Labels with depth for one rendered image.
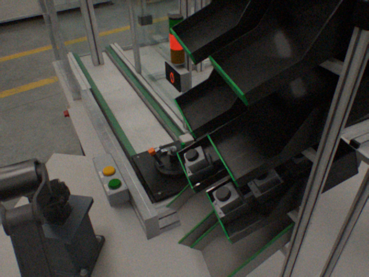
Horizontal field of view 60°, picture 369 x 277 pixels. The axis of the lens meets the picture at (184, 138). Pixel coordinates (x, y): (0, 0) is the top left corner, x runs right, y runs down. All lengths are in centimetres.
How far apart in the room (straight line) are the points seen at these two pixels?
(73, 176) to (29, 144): 181
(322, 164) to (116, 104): 121
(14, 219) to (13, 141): 271
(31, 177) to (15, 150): 254
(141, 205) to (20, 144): 224
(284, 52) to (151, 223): 69
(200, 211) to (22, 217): 51
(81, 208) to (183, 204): 28
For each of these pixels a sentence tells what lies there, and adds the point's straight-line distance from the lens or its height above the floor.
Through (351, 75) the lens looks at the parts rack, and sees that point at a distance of 47.
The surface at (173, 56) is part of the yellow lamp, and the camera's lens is 114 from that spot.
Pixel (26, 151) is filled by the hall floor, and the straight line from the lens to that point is 306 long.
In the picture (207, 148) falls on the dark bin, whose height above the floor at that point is 122.
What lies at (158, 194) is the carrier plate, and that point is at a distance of 105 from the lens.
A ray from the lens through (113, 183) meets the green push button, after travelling 111.
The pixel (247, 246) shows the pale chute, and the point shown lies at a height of 108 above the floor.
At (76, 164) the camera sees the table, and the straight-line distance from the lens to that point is 140.
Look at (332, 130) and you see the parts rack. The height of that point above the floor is 146.
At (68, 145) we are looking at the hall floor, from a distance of 297.
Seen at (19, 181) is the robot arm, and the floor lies 138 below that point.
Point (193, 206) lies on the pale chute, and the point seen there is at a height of 103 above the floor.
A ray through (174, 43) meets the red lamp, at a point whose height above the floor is 133.
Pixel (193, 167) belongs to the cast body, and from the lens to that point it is 73.
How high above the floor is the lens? 175
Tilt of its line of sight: 38 degrees down
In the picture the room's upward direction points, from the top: 2 degrees counter-clockwise
